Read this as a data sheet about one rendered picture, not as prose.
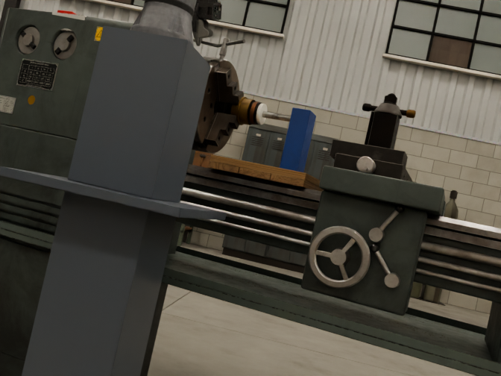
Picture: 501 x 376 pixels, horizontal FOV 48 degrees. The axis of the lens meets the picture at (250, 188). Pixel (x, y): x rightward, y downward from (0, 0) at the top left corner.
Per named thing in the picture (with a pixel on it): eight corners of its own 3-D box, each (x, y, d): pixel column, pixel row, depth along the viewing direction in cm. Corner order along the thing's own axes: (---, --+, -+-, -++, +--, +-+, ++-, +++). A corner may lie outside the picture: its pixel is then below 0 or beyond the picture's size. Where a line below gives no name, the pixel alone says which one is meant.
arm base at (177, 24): (180, 41, 123) (191, -3, 123) (117, 30, 125) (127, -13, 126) (199, 61, 137) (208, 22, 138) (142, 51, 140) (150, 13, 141)
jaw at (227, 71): (208, 101, 185) (204, 66, 178) (215, 94, 189) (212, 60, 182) (238, 105, 181) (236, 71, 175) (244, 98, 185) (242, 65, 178)
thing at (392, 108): (371, 110, 159) (373, 100, 159) (375, 116, 166) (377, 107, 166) (400, 114, 156) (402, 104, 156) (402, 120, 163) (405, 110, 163)
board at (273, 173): (207, 167, 167) (210, 154, 167) (248, 180, 201) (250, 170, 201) (303, 186, 157) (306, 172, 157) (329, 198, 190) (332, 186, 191)
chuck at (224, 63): (162, 133, 174) (189, 39, 178) (202, 158, 204) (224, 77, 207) (188, 139, 171) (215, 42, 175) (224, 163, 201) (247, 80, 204)
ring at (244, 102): (232, 92, 182) (258, 96, 179) (242, 99, 190) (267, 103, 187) (226, 120, 182) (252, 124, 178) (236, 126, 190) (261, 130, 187)
